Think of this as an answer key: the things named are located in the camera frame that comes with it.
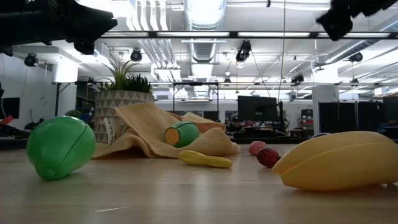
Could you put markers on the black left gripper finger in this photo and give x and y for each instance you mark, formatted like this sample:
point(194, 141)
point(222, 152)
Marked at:
point(96, 23)

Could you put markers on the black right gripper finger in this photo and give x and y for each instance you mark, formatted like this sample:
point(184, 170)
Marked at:
point(337, 21)

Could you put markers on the large green toy fruit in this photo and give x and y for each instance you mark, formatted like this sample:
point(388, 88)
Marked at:
point(59, 146)

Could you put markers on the large yellow toy banana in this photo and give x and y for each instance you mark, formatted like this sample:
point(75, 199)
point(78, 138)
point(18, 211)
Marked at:
point(335, 161)

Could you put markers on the small green toy fruit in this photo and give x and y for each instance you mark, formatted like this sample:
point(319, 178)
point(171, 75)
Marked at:
point(186, 133)

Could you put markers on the pink toy fruit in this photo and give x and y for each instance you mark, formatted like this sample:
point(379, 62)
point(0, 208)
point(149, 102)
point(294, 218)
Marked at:
point(256, 147)

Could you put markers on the dark red toy berry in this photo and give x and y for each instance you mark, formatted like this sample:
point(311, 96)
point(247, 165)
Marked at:
point(267, 157)

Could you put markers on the slim yellow toy banana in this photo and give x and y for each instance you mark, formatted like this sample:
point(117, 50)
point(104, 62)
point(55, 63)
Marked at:
point(205, 159)

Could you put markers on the black ceiling spotlight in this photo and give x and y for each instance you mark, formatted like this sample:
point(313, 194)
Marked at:
point(136, 55)
point(31, 59)
point(356, 57)
point(297, 79)
point(243, 51)

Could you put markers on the green lettuce toy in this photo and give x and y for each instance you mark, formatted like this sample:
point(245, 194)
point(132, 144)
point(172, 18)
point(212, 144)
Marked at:
point(109, 104)

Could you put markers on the white building column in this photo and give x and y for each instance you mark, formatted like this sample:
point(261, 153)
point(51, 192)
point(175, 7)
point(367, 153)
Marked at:
point(325, 102)

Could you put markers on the black computer monitor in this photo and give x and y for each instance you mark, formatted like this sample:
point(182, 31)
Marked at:
point(9, 107)
point(256, 109)

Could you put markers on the black office partition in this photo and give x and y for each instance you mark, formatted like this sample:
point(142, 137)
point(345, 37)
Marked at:
point(348, 118)

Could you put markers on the large orange cloth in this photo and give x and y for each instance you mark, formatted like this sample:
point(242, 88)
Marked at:
point(146, 124)

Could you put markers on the black metal rig frame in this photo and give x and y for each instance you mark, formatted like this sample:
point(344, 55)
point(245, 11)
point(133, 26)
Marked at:
point(233, 34)

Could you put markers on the silver ventilation duct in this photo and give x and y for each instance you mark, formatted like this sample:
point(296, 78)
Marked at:
point(203, 15)

